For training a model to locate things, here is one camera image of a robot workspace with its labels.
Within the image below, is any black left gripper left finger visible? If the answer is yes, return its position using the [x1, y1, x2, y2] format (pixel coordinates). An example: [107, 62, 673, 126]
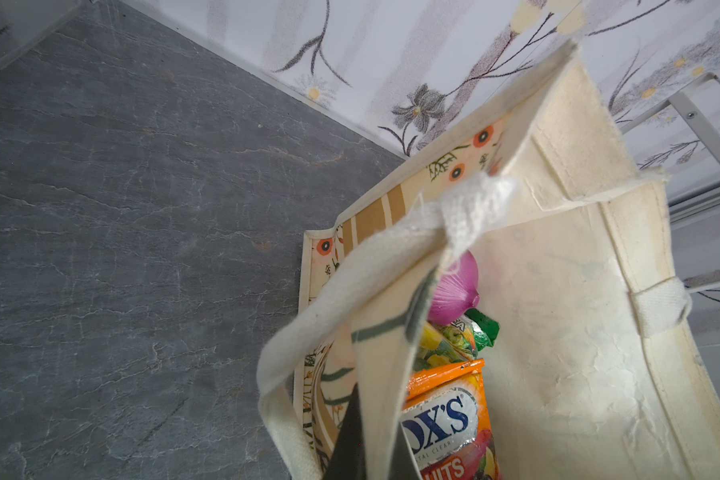
[323, 385, 367, 480]

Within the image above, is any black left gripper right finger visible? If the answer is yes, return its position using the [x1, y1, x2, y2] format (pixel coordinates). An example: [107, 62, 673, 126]
[388, 425, 421, 480]

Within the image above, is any orange snack bag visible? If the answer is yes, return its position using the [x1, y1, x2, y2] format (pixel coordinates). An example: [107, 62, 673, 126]
[401, 359, 502, 480]

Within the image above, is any green snack bag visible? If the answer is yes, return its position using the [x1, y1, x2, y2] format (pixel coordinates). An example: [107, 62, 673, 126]
[413, 308, 500, 372]

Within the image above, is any purple onion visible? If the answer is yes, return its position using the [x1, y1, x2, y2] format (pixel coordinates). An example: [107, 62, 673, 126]
[428, 250, 480, 326]

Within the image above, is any cream floral grocery tote bag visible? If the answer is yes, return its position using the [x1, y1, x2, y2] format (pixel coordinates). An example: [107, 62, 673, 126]
[256, 41, 720, 479]

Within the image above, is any white wooden two-tier shelf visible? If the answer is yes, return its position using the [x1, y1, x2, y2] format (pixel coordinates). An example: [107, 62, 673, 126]
[617, 73, 720, 297]

